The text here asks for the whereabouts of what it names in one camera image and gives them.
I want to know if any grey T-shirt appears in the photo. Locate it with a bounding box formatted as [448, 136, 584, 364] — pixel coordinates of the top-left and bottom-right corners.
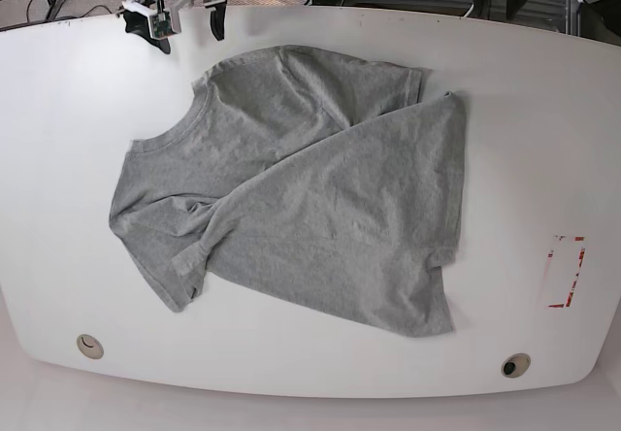
[109, 46, 467, 338]

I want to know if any red tape rectangle marker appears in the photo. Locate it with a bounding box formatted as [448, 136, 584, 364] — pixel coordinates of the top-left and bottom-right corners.
[541, 235, 586, 309]

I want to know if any left table grommet hole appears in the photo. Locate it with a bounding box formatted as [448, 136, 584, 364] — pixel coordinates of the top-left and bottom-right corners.
[76, 334, 104, 360]

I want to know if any table grommet hole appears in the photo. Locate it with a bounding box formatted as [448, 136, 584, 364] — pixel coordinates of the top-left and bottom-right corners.
[501, 352, 531, 379]
[76, 334, 104, 360]

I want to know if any right table grommet hole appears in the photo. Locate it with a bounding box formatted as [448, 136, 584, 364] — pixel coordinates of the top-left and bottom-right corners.
[501, 352, 531, 379]

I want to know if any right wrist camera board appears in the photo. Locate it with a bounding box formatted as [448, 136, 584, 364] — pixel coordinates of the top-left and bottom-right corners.
[147, 10, 180, 41]

